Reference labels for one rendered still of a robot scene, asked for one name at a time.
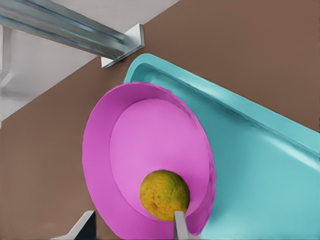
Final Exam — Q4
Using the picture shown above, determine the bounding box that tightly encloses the orange fruit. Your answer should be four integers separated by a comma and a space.
139, 169, 190, 223

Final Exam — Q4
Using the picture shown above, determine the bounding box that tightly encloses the pink round plate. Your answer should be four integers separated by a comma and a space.
82, 81, 217, 240

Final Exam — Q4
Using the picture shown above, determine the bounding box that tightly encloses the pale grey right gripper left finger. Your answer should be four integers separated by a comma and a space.
51, 210, 97, 240

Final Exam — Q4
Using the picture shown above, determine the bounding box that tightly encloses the teal rectangular tray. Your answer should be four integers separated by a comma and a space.
123, 53, 320, 240

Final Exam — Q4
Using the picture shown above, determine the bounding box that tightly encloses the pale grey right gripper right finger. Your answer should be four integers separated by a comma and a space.
173, 211, 195, 240

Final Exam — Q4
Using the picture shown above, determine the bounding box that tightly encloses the silver frame post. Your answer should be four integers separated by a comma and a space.
0, 0, 146, 70

